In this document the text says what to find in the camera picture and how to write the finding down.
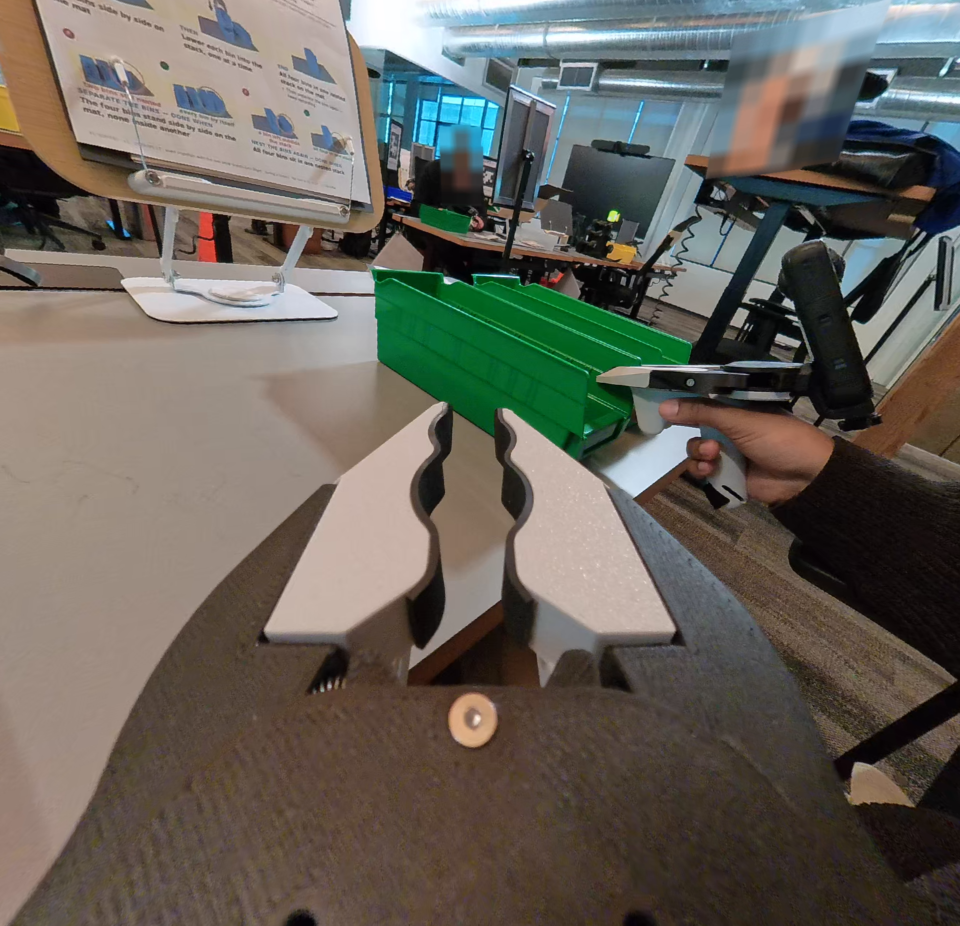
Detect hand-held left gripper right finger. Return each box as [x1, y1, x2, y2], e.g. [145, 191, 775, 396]
[493, 407, 680, 687]

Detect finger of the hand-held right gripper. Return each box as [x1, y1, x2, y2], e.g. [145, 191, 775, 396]
[660, 377, 800, 405]
[596, 363, 805, 388]

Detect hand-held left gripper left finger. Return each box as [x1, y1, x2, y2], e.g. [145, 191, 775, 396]
[261, 403, 455, 685]

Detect green plastic storage bin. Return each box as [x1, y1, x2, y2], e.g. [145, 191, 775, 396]
[372, 267, 633, 460]
[472, 272, 693, 387]

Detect person's right forearm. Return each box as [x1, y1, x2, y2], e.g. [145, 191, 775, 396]
[771, 435, 960, 679]

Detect monitor on arm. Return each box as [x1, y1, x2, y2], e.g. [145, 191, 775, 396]
[493, 84, 559, 210]

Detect black-legged standing desk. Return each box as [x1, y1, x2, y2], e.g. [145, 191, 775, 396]
[686, 153, 942, 368]

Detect grey desk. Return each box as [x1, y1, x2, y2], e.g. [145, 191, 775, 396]
[0, 249, 702, 900]

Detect person's right hand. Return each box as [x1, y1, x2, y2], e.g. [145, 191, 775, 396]
[657, 399, 837, 507]

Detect blue jacket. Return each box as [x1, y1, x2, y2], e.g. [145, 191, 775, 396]
[843, 119, 960, 233]

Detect black computer monitor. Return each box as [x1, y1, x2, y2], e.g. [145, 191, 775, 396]
[561, 140, 678, 243]

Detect wooden table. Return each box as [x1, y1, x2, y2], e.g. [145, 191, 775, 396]
[391, 212, 685, 274]

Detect instruction sheet on stand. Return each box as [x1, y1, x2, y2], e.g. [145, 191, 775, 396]
[0, 0, 386, 324]

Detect printed instruction sheet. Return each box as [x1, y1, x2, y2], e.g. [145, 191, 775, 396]
[22, 0, 374, 208]

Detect grey desk cable cover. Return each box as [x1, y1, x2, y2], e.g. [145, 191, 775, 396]
[0, 264, 127, 291]

